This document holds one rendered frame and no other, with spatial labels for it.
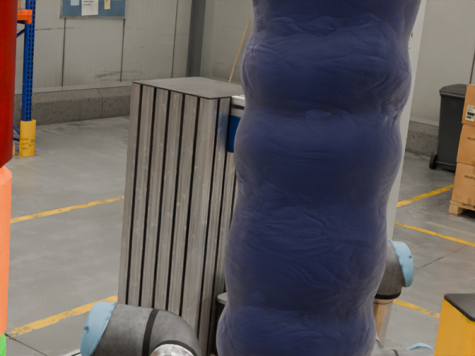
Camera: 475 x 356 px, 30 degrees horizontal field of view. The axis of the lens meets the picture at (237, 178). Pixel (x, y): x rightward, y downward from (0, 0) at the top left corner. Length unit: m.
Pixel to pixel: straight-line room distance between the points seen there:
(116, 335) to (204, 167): 0.48
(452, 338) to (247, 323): 0.58
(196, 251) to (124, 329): 0.40
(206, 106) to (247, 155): 0.82
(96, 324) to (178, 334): 0.17
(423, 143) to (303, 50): 11.15
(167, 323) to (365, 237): 0.65
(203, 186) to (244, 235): 0.84
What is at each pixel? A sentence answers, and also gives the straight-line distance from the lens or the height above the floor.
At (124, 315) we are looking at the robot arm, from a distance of 1.78.
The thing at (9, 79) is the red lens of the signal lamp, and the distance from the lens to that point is 0.26.
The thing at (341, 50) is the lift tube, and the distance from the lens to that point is 1.13.
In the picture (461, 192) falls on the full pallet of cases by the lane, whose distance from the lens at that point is 9.30.
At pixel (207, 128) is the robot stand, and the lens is 2.02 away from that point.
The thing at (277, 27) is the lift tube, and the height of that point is 2.26.
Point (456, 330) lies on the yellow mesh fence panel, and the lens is 0.70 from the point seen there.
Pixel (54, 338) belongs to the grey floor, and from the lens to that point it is 5.59.
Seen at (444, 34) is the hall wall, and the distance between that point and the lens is 12.23.
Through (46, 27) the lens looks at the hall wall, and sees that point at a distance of 11.89.
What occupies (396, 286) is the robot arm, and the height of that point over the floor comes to 1.58.
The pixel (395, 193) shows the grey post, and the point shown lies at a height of 1.12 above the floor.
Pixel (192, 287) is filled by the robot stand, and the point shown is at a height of 1.57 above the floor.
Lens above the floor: 2.34
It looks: 14 degrees down
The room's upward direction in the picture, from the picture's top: 6 degrees clockwise
